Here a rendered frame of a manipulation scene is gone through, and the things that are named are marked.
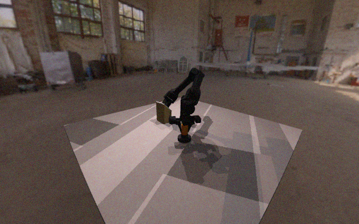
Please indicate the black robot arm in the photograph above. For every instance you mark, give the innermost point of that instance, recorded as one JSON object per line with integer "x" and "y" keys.
{"x": 190, "y": 99}

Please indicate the orange knob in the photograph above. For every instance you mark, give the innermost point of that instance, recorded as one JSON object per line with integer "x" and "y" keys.
{"x": 184, "y": 129}

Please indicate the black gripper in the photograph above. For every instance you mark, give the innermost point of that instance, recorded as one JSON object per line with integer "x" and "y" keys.
{"x": 174, "y": 120}

